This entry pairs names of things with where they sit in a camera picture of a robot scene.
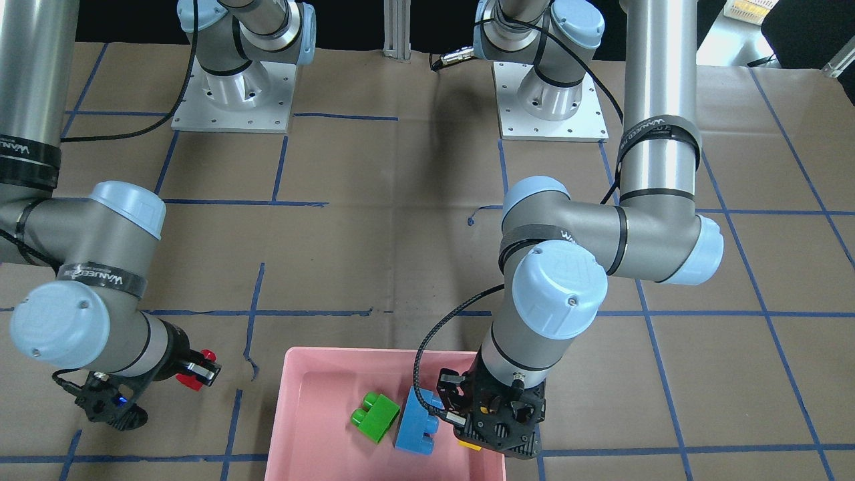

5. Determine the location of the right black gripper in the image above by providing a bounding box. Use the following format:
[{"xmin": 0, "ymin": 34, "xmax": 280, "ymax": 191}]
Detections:
[{"xmin": 150, "ymin": 321, "xmax": 222, "ymax": 388}]

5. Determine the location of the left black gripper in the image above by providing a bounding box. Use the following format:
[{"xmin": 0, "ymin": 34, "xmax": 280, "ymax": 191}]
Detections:
[{"xmin": 437, "ymin": 354, "xmax": 546, "ymax": 460}]

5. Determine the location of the red toy block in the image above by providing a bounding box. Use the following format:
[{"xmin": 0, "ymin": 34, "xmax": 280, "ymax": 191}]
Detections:
[{"xmin": 175, "ymin": 349, "xmax": 217, "ymax": 392}]

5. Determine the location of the yellow toy block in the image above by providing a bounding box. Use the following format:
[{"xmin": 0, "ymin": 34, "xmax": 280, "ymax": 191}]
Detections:
[{"xmin": 458, "ymin": 439, "xmax": 483, "ymax": 452}]

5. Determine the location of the blue toy block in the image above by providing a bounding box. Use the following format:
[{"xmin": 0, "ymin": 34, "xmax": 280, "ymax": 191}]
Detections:
[{"xmin": 394, "ymin": 387, "xmax": 440, "ymax": 456}]

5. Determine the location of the green toy block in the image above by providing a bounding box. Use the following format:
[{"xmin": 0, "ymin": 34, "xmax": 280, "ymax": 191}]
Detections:
[{"xmin": 350, "ymin": 391, "xmax": 401, "ymax": 444}]

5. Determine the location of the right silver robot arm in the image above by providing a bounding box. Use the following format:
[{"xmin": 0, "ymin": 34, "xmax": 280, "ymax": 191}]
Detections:
[{"xmin": 2, "ymin": 1, "xmax": 317, "ymax": 385}]

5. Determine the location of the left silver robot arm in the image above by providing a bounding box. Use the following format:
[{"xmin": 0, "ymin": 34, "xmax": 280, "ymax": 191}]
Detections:
[{"xmin": 428, "ymin": 1, "xmax": 723, "ymax": 459}]

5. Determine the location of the pink plastic box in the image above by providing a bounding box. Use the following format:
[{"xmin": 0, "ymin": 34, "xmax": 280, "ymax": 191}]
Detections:
[{"xmin": 265, "ymin": 347, "xmax": 506, "ymax": 480}]

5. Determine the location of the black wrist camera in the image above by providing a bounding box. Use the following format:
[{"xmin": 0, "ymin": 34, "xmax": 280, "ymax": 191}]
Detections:
[{"xmin": 65, "ymin": 371, "xmax": 152, "ymax": 430}]

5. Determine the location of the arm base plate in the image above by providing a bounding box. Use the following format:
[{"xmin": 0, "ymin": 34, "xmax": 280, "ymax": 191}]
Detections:
[
  {"xmin": 171, "ymin": 61, "xmax": 297, "ymax": 134},
  {"xmin": 492, "ymin": 63, "xmax": 610, "ymax": 142}
]

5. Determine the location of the aluminium frame post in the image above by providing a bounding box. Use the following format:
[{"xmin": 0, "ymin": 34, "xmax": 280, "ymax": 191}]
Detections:
[{"xmin": 382, "ymin": 0, "xmax": 412, "ymax": 63}]

